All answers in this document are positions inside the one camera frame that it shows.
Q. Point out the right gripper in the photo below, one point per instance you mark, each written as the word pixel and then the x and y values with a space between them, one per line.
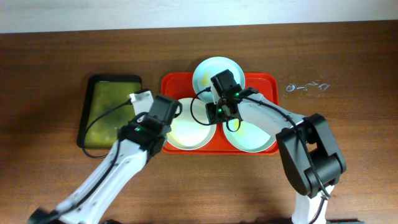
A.
pixel 212 118

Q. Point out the white plate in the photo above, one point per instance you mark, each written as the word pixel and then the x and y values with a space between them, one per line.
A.
pixel 186 133

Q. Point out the pale green plate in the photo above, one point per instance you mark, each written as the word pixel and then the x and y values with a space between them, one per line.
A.
pixel 247 137

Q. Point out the light blue plate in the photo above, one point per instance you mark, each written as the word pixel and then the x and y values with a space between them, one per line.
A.
pixel 213 66

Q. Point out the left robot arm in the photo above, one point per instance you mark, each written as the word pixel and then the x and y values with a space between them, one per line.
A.
pixel 137 142

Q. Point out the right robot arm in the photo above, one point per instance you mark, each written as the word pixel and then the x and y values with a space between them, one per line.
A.
pixel 311 158

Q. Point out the red plastic tray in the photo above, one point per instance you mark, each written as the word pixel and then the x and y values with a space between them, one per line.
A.
pixel 178 85

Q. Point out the black tray with green liquid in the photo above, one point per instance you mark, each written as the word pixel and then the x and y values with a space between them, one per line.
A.
pixel 100 118

